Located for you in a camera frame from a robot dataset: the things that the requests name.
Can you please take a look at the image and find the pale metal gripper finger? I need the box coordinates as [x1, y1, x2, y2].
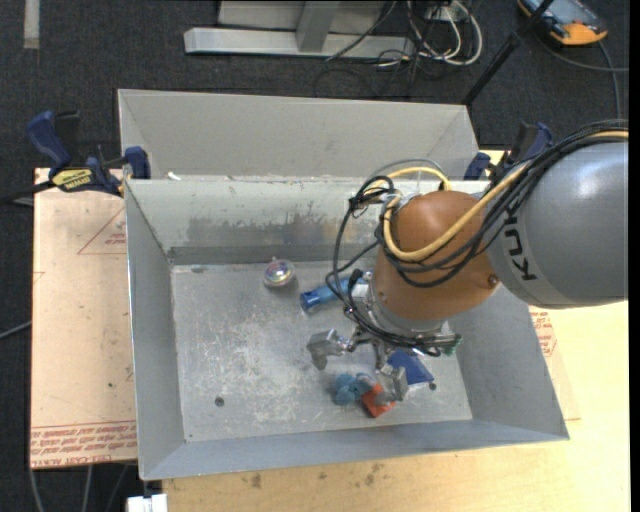
[379, 365, 409, 402]
[306, 328, 347, 371]

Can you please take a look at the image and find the orange-red block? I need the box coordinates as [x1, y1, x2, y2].
[360, 383, 398, 419]

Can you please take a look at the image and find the blue cylinder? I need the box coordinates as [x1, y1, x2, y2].
[298, 285, 346, 314]

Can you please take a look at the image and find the blue fuzzy toy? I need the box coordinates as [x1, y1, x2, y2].
[327, 372, 374, 407]

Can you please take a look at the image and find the grey metal bin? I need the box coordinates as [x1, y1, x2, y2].
[117, 88, 570, 481]

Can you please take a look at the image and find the shiny multicolour spinning top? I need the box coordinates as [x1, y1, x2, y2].
[262, 256, 295, 290]

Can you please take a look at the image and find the brown cardboard board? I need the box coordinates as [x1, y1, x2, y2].
[29, 167, 584, 470]

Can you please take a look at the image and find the black cylinder on white bracket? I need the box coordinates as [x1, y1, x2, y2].
[348, 268, 374, 301]

